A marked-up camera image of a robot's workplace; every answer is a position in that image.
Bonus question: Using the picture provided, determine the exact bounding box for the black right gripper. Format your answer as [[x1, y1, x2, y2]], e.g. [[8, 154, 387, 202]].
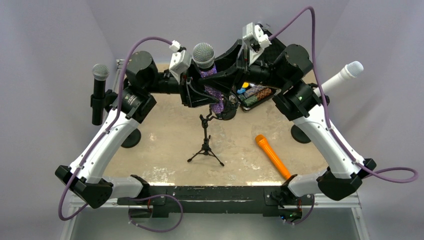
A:
[[199, 39, 289, 95]]

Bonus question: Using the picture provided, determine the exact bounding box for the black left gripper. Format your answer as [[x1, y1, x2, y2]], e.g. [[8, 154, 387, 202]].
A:
[[144, 59, 220, 107]]

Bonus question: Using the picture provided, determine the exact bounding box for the purple glitter microphone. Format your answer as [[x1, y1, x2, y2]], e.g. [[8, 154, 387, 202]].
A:
[[192, 42, 224, 114]]

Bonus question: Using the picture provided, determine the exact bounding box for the black round-base mic stand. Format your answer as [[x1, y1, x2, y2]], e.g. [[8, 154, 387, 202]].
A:
[[216, 100, 238, 121]]

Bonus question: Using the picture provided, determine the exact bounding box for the black tripod shock-mount stand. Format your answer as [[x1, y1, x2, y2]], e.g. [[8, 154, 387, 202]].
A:
[[187, 101, 239, 167]]

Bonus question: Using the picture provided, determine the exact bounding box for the orange microphone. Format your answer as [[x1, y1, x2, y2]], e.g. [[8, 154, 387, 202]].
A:
[[255, 134, 292, 180]]

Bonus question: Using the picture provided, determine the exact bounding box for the white microphone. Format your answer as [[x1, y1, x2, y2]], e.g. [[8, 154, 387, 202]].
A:
[[321, 61, 364, 95]]

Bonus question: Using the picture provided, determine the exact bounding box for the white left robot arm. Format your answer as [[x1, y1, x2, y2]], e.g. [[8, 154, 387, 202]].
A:
[[55, 49, 215, 209]]

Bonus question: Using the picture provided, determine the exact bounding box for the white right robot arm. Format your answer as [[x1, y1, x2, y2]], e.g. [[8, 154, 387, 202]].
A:
[[192, 42, 376, 204]]

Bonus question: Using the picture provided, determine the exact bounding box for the black round-base stand left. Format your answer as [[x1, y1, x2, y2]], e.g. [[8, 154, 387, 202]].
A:
[[90, 89, 142, 149]]

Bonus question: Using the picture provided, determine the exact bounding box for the black microphone silver grille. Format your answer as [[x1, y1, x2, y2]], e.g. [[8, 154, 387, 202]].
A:
[[90, 63, 110, 126]]

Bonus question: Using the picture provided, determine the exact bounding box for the black poker chip case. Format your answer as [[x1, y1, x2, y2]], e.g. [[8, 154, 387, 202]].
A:
[[233, 23, 301, 111]]

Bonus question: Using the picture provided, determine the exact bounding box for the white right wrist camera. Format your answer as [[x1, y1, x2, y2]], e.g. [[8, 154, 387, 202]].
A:
[[242, 22, 272, 66]]

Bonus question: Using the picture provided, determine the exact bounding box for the black table front rail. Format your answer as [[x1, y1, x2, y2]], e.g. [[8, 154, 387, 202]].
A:
[[117, 185, 313, 219]]

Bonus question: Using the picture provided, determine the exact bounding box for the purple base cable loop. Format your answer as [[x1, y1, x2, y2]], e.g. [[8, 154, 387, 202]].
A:
[[128, 193, 185, 233]]

